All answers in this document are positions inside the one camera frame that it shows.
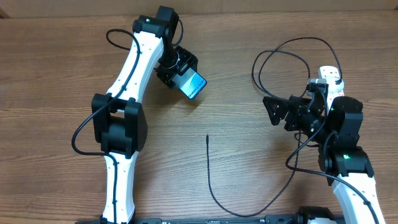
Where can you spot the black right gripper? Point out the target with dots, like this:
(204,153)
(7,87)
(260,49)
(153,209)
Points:
(294,110)

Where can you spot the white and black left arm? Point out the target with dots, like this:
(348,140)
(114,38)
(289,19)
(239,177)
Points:
(119,121)

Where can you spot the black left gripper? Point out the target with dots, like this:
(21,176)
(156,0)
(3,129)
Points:
(188,59)

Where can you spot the white USB charger adapter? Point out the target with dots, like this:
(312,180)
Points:
(335,86)

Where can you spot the white power strip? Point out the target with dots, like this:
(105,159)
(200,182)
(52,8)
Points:
(331,75)

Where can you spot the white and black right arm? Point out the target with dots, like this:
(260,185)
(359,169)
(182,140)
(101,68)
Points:
(334,126)

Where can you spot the black smartphone with lit screen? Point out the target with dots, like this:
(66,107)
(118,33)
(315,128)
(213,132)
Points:
(190,83)

